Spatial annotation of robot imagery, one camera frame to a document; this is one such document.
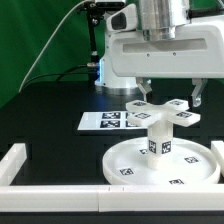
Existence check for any white round table top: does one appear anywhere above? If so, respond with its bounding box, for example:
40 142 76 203
102 137 221 185

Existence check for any white sheet with markers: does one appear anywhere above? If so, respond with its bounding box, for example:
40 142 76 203
78 111 138 131

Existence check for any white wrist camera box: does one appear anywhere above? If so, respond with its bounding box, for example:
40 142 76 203
106 4 138 33

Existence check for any white front fence bar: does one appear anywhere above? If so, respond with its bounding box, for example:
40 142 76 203
0 184 224 212

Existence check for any white cross-shaped table base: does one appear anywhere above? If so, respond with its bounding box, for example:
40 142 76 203
126 99 201 127

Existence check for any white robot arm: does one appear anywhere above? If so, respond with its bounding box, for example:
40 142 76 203
95 0 224 107

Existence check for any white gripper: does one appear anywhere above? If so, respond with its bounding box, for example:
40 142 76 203
109 15 224 107

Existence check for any black cable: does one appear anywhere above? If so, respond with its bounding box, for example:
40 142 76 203
20 64 101 92

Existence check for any white cable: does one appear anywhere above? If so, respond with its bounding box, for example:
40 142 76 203
18 0 91 93

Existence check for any white left fence bar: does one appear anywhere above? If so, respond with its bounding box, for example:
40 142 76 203
0 143 27 186

